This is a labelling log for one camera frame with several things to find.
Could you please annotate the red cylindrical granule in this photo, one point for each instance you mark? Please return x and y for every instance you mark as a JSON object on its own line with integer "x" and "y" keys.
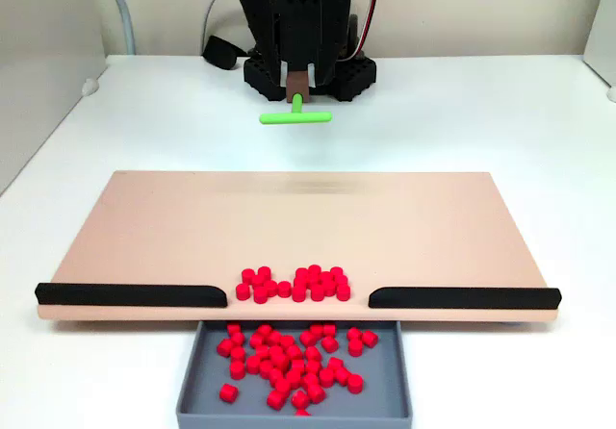
{"x": 301, "y": 273}
{"x": 234, "y": 328}
{"x": 342, "y": 376}
{"x": 223, "y": 348}
{"x": 260, "y": 295}
{"x": 264, "y": 271}
{"x": 314, "y": 282}
{"x": 284, "y": 287}
{"x": 343, "y": 292}
{"x": 329, "y": 343}
{"x": 243, "y": 292}
{"x": 248, "y": 275}
{"x": 238, "y": 354}
{"x": 314, "y": 270}
{"x": 369, "y": 337}
{"x": 355, "y": 347}
{"x": 229, "y": 392}
{"x": 329, "y": 287}
{"x": 258, "y": 281}
{"x": 317, "y": 293}
{"x": 271, "y": 287}
{"x": 354, "y": 384}
{"x": 315, "y": 393}
{"x": 283, "y": 386}
{"x": 237, "y": 370}
{"x": 298, "y": 294}
{"x": 341, "y": 281}
{"x": 300, "y": 398}
{"x": 326, "y": 377}
{"x": 335, "y": 364}
{"x": 336, "y": 272}
{"x": 300, "y": 282}
{"x": 275, "y": 400}
{"x": 325, "y": 277}

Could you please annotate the beige flat board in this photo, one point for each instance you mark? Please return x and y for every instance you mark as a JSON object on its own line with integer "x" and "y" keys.
{"x": 192, "y": 232}

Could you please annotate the black foam rail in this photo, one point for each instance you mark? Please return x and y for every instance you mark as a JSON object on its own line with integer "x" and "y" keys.
{"x": 467, "y": 298}
{"x": 125, "y": 295}

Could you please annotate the small white clip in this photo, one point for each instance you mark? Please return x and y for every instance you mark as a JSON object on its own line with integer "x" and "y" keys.
{"x": 611, "y": 93}
{"x": 89, "y": 86}

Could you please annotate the grey rectangular tray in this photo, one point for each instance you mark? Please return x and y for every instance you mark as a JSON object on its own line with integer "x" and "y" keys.
{"x": 207, "y": 376}

